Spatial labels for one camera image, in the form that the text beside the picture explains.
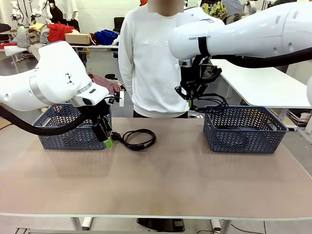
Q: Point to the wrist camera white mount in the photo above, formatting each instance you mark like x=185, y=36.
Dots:
x=185, y=63
x=121, y=100

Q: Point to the person's right forearm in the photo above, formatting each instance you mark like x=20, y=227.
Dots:
x=125, y=85

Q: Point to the person in white sweatshirt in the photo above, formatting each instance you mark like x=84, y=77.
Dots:
x=151, y=73

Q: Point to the grey plastic lattice basket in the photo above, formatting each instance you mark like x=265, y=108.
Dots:
x=68, y=142
x=243, y=143

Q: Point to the white background table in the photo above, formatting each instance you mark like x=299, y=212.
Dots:
x=263, y=85

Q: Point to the background person in white shirt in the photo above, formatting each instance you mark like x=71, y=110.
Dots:
x=71, y=12

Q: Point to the black floor base plate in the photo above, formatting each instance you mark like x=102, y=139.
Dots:
x=161, y=224

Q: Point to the red checked shirt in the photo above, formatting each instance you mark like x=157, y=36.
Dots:
x=104, y=84

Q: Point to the background person in black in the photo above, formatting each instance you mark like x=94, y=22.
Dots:
x=56, y=12

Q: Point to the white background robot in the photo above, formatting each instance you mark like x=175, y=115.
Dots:
x=16, y=9
x=251, y=6

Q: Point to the person in yellow patterned shirt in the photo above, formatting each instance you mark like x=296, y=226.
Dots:
x=214, y=8

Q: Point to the white table frame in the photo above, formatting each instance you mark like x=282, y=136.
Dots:
x=76, y=223

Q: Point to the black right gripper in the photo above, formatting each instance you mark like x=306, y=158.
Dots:
x=193, y=75

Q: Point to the red garment pile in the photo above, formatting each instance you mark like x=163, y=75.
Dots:
x=58, y=31

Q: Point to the blue garment pile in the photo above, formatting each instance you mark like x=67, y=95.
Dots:
x=106, y=36

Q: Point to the yellow garment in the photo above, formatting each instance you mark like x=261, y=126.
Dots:
x=39, y=26

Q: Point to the black chair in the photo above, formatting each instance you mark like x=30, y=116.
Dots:
x=118, y=23

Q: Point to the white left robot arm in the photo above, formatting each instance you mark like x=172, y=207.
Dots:
x=56, y=68

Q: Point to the cardboard box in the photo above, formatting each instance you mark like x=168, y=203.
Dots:
x=78, y=38

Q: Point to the grey patterned cloth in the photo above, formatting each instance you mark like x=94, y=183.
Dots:
x=23, y=40

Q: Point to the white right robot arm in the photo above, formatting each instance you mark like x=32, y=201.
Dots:
x=243, y=36

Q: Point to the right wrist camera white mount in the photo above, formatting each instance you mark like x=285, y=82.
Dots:
x=185, y=63

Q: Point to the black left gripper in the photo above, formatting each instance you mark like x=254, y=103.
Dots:
x=103, y=111

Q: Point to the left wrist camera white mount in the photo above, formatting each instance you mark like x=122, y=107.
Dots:
x=121, y=100

